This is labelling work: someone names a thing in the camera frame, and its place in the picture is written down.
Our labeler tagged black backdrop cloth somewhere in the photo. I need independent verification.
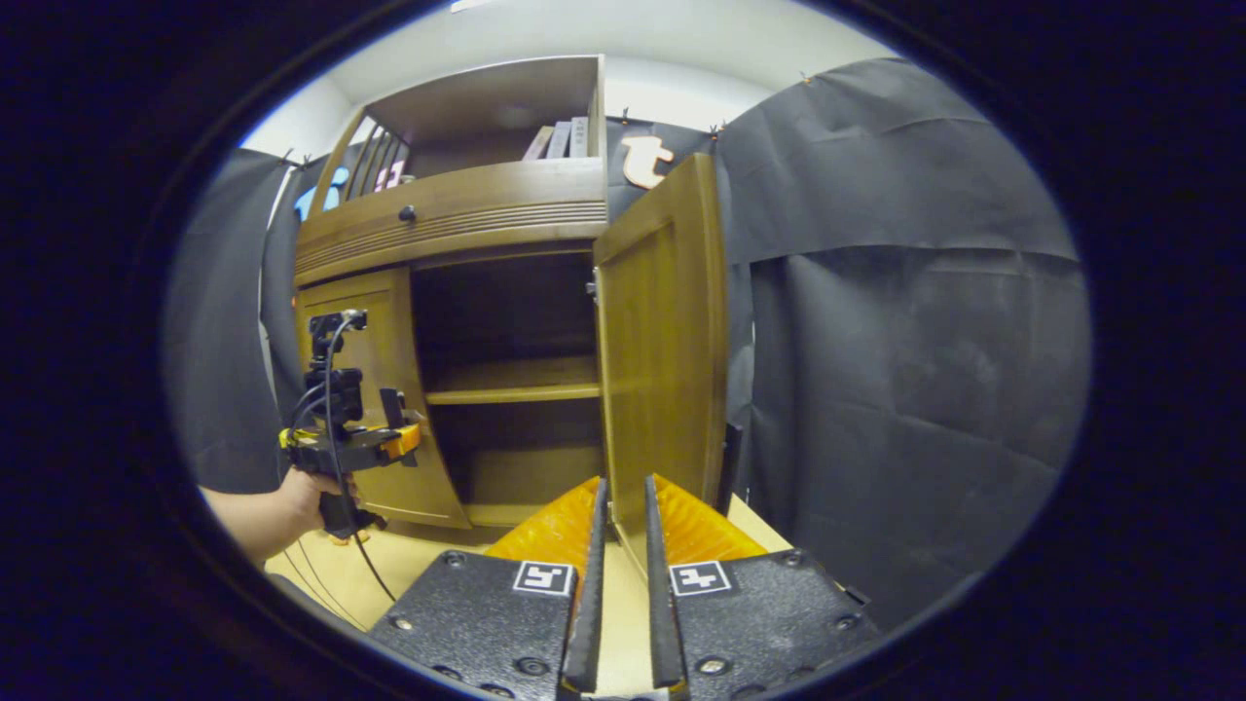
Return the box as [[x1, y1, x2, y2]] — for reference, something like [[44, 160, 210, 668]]
[[165, 58, 1091, 629]]

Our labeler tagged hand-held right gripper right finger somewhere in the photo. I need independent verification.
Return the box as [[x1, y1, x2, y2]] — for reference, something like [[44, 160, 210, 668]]
[[644, 474, 882, 687]]

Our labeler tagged wooden double-door shoe cabinet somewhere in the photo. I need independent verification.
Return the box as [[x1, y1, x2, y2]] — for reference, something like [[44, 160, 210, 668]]
[[292, 54, 746, 575]]

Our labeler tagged grooved wooden cabinet drawer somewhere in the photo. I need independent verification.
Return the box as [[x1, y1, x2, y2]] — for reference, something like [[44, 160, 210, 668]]
[[295, 158, 609, 288]]

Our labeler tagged wooden inner shelf board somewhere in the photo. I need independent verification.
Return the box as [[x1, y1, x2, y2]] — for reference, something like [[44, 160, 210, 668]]
[[425, 383, 602, 405]]

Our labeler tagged wooden cabinet door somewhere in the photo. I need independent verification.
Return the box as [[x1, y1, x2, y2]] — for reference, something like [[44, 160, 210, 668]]
[[592, 153, 746, 575], [295, 268, 473, 532]]

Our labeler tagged thin black cable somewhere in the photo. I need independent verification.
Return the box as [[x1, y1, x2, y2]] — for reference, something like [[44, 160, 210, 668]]
[[321, 312, 400, 605]]

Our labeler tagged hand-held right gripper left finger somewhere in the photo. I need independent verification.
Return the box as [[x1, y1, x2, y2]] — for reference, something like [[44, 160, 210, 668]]
[[370, 477, 609, 697]]

